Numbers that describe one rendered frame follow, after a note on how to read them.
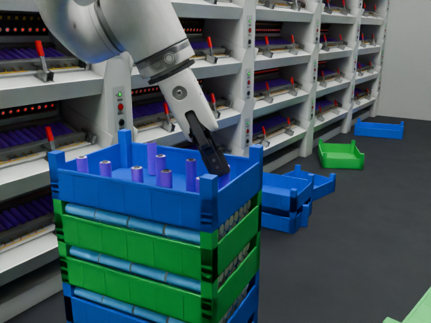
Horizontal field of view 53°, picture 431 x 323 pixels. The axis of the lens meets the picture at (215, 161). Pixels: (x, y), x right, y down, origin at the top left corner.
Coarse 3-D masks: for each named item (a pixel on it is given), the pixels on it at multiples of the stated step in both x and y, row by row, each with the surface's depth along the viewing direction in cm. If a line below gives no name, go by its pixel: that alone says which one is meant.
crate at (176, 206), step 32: (64, 160) 72; (96, 160) 81; (128, 160) 88; (256, 160) 74; (64, 192) 71; (96, 192) 68; (128, 192) 65; (160, 192) 62; (192, 192) 60; (224, 192) 63; (256, 192) 75; (192, 224) 61
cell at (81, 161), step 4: (80, 156) 72; (84, 156) 73; (76, 160) 72; (80, 160) 72; (84, 160) 72; (80, 164) 72; (84, 164) 72; (80, 168) 72; (84, 168) 73; (88, 168) 73; (88, 172) 73
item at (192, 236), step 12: (72, 204) 73; (84, 216) 72; (96, 216) 70; (108, 216) 69; (120, 216) 69; (132, 216) 70; (240, 216) 72; (132, 228) 69; (144, 228) 67; (156, 228) 66; (168, 228) 65; (180, 228) 64; (228, 228) 68; (180, 240) 65; (192, 240) 63
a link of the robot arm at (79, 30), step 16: (48, 0) 50; (64, 0) 50; (48, 16) 52; (64, 16) 53; (80, 16) 58; (96, 16) 58; (64, 32) 55; (80, 32) 57; (96, 32) 58; (80, 48) 58; (96, 48) 60; (112, 48) 60
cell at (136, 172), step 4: (132, 168) 67; (136, 168) 67; (140, 168) 67; (132, 172) 67; (136, 172) 67; (140, 172) 67; (132, 176) 67; (136, 176) 67; (140, 176) 67; (132, 180) 67; (136, 180) 67; (140, 180) 67
